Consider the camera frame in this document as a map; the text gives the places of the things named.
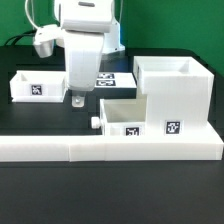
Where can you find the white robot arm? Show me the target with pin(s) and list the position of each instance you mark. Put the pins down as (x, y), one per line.
(91, 16)

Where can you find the white drawer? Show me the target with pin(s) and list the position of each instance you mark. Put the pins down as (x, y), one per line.
(38, 86)
(121, 117)

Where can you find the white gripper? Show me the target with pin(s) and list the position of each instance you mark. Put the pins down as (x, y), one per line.
(83, 53)

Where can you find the white drawer cabinet box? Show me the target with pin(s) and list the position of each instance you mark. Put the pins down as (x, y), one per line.
(177, 92)

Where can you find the white front drawer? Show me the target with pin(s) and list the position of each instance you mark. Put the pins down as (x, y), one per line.
(121, 117)

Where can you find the white L-shaped obstacle wall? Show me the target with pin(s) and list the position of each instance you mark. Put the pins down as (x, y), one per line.
(206, 145)

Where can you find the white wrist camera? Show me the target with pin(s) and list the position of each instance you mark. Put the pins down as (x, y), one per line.
(46, 37)

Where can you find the white marker tag plate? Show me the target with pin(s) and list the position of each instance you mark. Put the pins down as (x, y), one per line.
(115, 80)

